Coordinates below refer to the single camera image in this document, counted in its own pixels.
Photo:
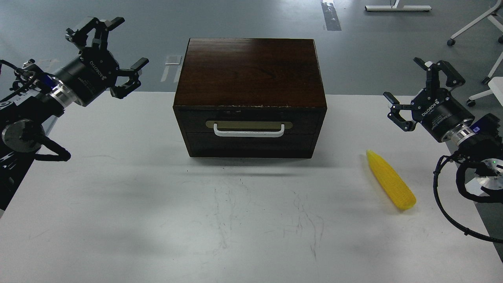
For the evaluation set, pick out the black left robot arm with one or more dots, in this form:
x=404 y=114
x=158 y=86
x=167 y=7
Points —
x=36 y=96

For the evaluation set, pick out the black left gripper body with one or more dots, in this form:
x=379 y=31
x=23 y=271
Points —
x=89 y=74

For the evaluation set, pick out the yellow corn cob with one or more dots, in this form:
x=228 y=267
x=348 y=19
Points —
x=393 y=185

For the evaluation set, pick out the white chair leg with castor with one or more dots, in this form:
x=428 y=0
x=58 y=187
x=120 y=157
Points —
x=495 y=85

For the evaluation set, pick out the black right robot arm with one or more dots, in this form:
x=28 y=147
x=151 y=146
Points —
x=479 y=144

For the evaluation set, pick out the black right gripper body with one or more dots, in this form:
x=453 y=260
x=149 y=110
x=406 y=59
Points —
x=439 y=113

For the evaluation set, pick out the white table leg base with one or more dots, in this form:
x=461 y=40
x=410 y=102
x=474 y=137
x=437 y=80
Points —
x=396 y=5

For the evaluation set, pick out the dark wooden drawer cabinet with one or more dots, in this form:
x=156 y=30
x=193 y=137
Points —
x=251 y=74

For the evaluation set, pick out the wooden drawer with white handle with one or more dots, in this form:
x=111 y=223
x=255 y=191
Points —
x=202 y=121

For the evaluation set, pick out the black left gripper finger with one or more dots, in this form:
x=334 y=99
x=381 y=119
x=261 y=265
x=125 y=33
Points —
x=133 y=75
x=101 y=29

